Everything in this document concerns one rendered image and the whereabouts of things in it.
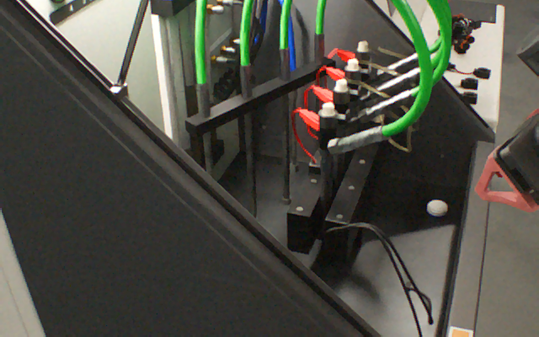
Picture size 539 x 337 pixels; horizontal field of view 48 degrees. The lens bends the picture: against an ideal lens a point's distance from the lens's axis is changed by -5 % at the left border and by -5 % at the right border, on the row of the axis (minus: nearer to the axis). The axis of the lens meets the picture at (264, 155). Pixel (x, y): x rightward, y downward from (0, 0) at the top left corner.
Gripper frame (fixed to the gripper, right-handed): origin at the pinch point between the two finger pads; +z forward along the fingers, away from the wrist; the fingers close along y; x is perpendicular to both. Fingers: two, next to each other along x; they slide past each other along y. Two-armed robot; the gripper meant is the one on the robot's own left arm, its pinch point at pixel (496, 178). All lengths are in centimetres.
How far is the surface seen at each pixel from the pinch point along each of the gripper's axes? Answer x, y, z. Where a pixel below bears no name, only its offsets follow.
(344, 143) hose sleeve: -13.1, 0.5, 17.8
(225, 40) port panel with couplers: -44, -16, 53
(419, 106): -10.9, -2.1, 5.0
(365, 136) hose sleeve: -12.2, -0.2, 14.3
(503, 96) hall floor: 15, -217, 194
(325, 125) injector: -17.1, -4.9, 27.1
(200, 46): -37.7, 1.8, 29.6
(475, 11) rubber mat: -21, -95, 69
